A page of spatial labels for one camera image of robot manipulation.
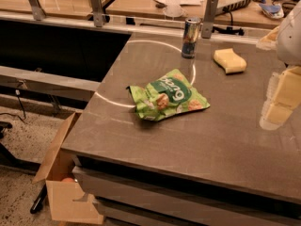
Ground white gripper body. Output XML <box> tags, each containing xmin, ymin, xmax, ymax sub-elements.
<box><xmin>277</xmin><ymin>1</ymin><xmax>301</xmax><ymax>65</ymax></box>

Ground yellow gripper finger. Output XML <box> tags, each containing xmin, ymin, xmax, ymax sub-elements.
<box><xmin>260</xmin><ymin>66</ymin><xmax>301</xmax><ymax>130</ymax></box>
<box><xmin>256</xmin><ymin>26</ymin><xmax>279</xmax><ymax>51</ymax></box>

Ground yellow sponge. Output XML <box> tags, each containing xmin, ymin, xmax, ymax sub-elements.
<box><xmin>214</xmin><ymin>48</ymin><xmax>246</xmax><ymax>74</ymax></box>

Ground green rice chip bag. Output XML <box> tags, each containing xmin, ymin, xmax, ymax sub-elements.
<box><xmin>128</xmin><ymin>69</ymin><xmax>210</xmax><ymax>121</ymax></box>

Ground blue white cloth item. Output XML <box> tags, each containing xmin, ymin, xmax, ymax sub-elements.
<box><xmin>260</xmin><ymin>4</ymin><xmax>284</xmax><ymax>19</ymax></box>

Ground grey power strip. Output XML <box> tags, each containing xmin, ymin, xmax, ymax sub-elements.
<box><xmin>215</xmin><ymin>0</ymin><xmax>251</xmax><ymax>15</ymax></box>

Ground blue silver drink can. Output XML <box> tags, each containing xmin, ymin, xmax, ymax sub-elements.
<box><xmin>182</xmin><ymin>17</ymin><xmax>201</xmax><ymax>58</ymax></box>

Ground white face mask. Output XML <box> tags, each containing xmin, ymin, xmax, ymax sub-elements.
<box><xmin>163</xmin><ymin>5</ymin><xmax>186</xmax><ymax>18</ymax></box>

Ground orange ball in box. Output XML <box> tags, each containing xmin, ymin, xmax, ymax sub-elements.
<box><xmin>61</xmin><ymin>177</ymin><xmax>75</xmax><ymax>183</ymax></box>

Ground open cardboard box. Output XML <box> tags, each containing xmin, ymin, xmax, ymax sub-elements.
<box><xmin>33</xmin><ymin>113</ymin><xmax>103</xmax><ymax>225</ymax></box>

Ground black chair base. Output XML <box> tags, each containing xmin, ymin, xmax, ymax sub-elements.
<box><xmin>0</xmin><ymin>121</ymin><xmax>47</xmax><ymax>214</ymax></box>

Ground black cable on desk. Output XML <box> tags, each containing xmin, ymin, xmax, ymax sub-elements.
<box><xmin>212</xmin><ymin>10</ymin><xmax>246</xmax><ymax>37</ymax></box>

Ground metal bracket right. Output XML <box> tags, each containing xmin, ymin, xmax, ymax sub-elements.
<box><xmin>201</xmin><ymin>0</ymin><xmax>218</xmax><ymax>39</ymax></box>

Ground metal bracket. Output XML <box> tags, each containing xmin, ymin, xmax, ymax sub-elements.
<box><xmin>201</xmin><ymin>0</ymin><xmax>218</xmax><ymax>39</ymax></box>
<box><xmin>28</xmin><ymin>0</ymin><xmax>46</xmax><ymax>21</ymax></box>
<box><xmin>90</xmin><ymin>0</ymin><xmax>104</xmax><ymax>27</ymax></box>

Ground metal bracket middle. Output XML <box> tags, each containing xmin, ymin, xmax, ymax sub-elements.
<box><xmin>90</xmin><ymin>0</ymin><xmax>104</xmax><ymax>27</ymax></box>

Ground metal bracket left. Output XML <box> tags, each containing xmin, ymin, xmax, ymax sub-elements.
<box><xmin>28</xmin><ymin>0</ymin><xmax>46</xmax><ymax>21</ymax></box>

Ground black floor cable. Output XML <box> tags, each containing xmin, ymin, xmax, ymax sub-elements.
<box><xmin>0</xmin><ymin>89</ymin><xmax>28</xmax><ymax>124</ymax></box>

